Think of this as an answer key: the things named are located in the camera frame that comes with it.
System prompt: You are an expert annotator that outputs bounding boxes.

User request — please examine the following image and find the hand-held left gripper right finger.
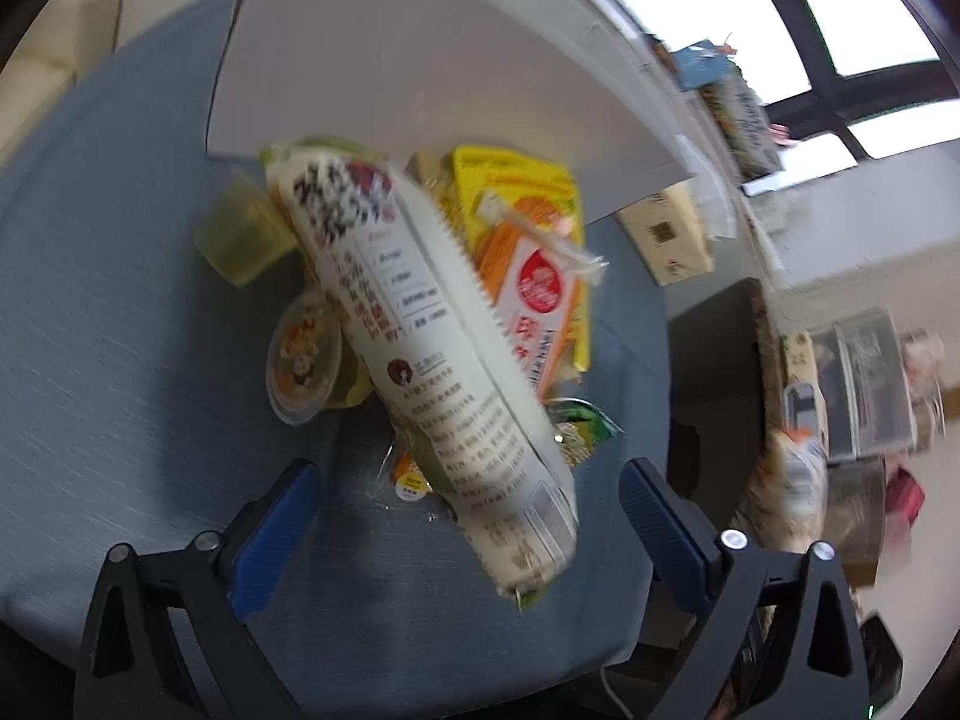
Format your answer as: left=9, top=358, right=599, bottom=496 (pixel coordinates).
left=619, top=456, right=871, bottom=720

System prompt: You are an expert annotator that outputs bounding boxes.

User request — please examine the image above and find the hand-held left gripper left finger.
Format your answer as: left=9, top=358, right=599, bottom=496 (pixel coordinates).
left=73, top=457, right=323, bottom=720

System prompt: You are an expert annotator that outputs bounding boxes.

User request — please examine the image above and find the long white snack packet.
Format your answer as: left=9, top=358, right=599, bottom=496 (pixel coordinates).
left=266, top=139, right=580, bottom=610

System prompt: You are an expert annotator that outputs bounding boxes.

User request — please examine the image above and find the small green snack packet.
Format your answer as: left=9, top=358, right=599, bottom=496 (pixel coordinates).
left=544, top=397, right=625, bottom=470

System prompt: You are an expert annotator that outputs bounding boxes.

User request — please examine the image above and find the white orange snack bag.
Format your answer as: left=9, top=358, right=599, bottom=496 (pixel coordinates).
left=739, top=427, right=832, bottom=552

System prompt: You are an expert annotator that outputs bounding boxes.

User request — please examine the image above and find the small orange snack packet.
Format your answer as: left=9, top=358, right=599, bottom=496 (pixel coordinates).
left=388, top=450, right=437, bottom=505

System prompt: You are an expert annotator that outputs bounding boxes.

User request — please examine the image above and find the black chair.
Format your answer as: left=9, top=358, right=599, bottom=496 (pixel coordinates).
left=666, top=277, right=782, bottom=515

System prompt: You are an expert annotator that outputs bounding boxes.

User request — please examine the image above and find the jelly cup with cartoon lid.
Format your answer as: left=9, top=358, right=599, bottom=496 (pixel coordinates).
left=268, top=289, right=374, bottom=427

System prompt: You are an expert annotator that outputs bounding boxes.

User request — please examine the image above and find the red pouch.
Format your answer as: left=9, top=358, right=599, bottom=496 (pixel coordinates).
left=883, top=469, right=926, bottom=527

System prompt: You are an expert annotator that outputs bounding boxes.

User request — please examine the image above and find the black device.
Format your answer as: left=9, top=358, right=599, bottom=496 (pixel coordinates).
left=857, top=613, right=905, bottom=707

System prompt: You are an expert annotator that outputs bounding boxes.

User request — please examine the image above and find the clear plastic drawer organizer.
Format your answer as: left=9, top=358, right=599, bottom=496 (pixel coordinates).
left=806, top=307, right=920, bottom=463

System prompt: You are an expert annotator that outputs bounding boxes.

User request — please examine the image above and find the yellow-green jelly cup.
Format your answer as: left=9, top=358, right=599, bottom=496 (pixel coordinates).
left=193, top=178, right=299, bottom=287

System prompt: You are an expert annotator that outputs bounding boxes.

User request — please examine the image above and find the beige cardboard box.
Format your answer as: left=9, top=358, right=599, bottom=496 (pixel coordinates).
left=616, top=184, right=717, bottom=286

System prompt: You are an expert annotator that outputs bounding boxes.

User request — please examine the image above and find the yellow snack packet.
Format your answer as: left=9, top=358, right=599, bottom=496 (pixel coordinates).
left=409, top=146, right=593, bottom=376

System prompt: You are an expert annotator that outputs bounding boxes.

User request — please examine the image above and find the blue box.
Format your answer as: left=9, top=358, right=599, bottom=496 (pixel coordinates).
left=670, top=37, right=742, bottom=92

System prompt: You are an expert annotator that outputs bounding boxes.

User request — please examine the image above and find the white cardboard box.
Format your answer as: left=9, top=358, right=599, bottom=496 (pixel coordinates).
left=204, top=0, right=700, bottom=230

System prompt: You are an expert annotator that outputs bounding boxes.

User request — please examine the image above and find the white cable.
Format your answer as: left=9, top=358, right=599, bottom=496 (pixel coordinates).
left=598, top=666, right=640, bottom=720

